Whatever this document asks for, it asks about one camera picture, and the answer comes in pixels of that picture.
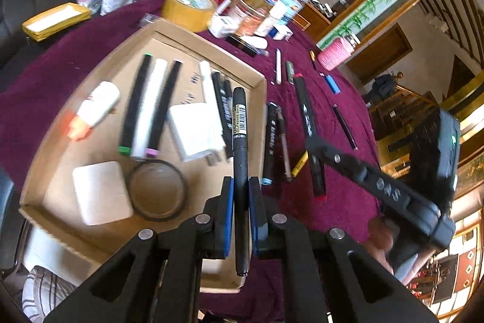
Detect slim black pen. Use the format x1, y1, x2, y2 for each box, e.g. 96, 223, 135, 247
332, 104, 358, 151

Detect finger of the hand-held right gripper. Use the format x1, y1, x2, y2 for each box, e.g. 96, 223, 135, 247
306, 137, 364, 182

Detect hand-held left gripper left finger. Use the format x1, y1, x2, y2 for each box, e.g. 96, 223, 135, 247
43, 177, 234, 323

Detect black marker red caps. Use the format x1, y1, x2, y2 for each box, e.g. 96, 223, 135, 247
294, 73, 328, 200

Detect white glue bottle orange cap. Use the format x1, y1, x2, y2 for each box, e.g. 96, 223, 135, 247
67, 81, 121, 141

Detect wooden door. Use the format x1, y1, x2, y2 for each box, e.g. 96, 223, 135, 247
346, 24, 413, 74

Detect black marker white print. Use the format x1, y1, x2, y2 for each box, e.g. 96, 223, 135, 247
211, 71, 235, 161

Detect shallow cardboard box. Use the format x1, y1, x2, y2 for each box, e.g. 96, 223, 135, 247
19, 18, 268, 294

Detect glass jar orange label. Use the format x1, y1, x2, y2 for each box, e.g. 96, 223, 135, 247
234, 0, 267, 38

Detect yellow packing tape roll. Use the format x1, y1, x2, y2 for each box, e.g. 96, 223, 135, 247
161, 0, 217, 33

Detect silver brown pen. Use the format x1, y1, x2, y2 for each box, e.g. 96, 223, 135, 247
276, 107, 293, 183

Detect white plug charger adapter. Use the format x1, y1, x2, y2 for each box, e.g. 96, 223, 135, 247
167, 101, 227, 166

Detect white oval case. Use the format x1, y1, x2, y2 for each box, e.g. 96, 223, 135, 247
244, 36, 269, 49

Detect white square charger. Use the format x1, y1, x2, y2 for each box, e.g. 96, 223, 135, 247
72, 161, 134, 226

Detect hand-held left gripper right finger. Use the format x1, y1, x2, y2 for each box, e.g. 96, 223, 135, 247
249, 177, 439, 323

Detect jar with pink knitted cover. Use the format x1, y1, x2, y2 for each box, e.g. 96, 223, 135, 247
317, 33, 358, 72

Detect small white and blue box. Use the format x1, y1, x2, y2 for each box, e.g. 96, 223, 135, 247
272, 24, 293, 41

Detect black rectangular case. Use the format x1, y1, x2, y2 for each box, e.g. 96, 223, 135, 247
227, 35, 265, 57

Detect wooden stair railing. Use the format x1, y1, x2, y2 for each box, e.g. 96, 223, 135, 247
368, 73, 439, 142

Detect thick white marker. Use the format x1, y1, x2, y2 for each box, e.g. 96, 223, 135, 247
130, 58, 168, 161

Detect black marker green caps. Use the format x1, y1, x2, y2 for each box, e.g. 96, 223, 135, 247
118, 53, 153, 156

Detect white plastic bottle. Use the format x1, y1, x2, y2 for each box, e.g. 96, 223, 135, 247
255, 0, 290, 38

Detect clear jar blue label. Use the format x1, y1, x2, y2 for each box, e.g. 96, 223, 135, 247
278, 0, 307, 21

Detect person's right hand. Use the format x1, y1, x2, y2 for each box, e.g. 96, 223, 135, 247
368, 217, 397, 260

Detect black tape roll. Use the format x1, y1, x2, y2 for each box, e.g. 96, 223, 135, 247
126, 160, 188, 221

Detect small white barcode box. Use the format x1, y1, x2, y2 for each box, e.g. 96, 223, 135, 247
209, 16, 238, 39

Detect blue eraser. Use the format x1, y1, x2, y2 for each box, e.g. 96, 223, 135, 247
324, 74, 341, 94

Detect yellow rimmed flat box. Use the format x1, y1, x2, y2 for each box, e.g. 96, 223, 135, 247
21, 2, 92, 41

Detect black marker barcode label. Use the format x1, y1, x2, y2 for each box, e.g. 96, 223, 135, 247
231, 86, 250, 277

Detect grey plaid cloth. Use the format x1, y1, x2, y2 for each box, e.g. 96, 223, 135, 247
22, 265, 78, 321

